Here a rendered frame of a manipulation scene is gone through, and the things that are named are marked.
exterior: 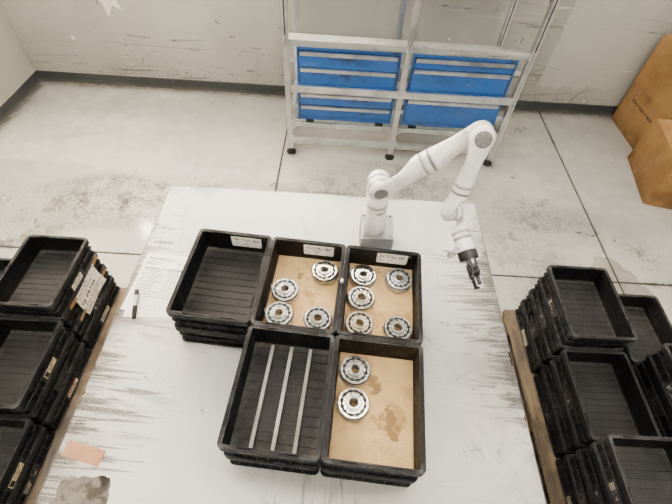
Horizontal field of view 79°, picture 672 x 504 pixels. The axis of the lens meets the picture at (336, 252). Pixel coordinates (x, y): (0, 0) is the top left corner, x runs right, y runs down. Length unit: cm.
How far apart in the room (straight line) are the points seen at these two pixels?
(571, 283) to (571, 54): 252
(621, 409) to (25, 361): 270
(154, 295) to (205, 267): 27
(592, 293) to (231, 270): 179
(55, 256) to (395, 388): 183
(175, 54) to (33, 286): 262
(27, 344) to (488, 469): 204
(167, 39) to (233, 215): 251
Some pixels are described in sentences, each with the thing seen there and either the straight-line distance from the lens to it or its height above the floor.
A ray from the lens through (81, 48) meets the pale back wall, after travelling 472.
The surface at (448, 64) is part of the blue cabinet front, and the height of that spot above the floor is 83.
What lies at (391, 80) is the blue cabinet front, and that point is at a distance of 319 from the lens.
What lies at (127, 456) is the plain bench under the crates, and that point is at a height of 70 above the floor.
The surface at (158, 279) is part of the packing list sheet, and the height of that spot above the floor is 70.
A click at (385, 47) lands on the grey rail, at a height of 92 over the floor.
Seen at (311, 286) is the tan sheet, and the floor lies 83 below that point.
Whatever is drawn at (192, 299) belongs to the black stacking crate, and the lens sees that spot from 167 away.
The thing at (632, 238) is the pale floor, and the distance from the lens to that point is 370.
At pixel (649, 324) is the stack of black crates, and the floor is 27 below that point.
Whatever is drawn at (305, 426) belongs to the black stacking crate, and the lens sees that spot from 142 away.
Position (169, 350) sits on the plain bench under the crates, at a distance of 174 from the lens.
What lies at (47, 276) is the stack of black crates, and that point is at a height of 49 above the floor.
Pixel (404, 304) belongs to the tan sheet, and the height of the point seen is 83.
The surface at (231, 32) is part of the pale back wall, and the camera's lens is 411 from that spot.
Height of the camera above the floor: 220
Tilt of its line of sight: 52 degrees down
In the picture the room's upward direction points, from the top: 4 degrees clockwise
